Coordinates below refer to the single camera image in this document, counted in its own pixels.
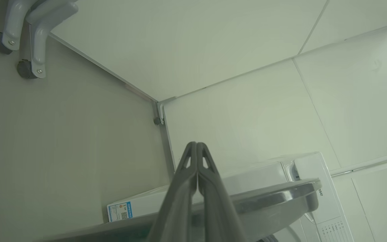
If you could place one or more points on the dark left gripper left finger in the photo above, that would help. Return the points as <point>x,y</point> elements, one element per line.
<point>176,201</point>

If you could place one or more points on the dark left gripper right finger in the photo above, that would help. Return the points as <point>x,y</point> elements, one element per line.
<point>217,208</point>

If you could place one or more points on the round dark washer door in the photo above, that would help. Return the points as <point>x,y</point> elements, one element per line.
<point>274,201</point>

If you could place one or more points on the white front-load washing machine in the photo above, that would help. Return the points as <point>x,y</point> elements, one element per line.
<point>254,174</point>

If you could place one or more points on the blue energy label sticker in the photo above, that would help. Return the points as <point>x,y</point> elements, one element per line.
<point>120,211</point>

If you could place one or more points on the white detergent drawer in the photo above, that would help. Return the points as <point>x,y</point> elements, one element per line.
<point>295,173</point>

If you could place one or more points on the grey caster leg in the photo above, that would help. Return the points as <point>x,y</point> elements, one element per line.
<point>40,43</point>
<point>12,23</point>

